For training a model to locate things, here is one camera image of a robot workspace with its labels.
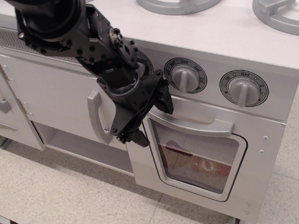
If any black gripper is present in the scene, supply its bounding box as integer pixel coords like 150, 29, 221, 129
97, 70, 174, 147

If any grey oven door handle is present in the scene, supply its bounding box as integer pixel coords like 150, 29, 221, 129
148, 111, 235, 138

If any white toy oven door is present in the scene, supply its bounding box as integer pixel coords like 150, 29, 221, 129
127, 97, 285, 223

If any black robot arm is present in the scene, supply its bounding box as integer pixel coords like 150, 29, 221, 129
8, 0, 173, 147

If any grey middle oven knob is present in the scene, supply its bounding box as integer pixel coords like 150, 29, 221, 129
164, 57, 208, 93

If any brown toy bread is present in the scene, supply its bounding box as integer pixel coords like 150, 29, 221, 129
158, 140, 193, 175

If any grey left stove knob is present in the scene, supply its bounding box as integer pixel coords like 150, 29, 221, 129
137, 51, 153, 80

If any grey stove knob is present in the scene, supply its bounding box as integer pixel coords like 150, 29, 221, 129
137, 51, 153, 80
219, 70, 269, 108

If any orange labelled toy can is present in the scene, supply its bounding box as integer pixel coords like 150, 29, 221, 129
192, 156, 231, 177

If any white cabinet door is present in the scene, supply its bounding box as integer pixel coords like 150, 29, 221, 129
0, 54, 115, 142

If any grey right stove knob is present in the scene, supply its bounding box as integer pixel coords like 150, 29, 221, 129
219, 70, 269, 108

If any white toy kitchen unit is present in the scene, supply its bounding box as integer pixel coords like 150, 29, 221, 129
0, 0, 299, 224

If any white left cupboard door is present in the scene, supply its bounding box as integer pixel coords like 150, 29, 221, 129
0, 69, 45, 150

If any grey vent grille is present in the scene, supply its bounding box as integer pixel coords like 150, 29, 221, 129
0, 27, 80, 67

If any grey cabinet door handle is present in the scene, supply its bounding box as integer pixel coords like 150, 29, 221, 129
87, 90, 113, 145

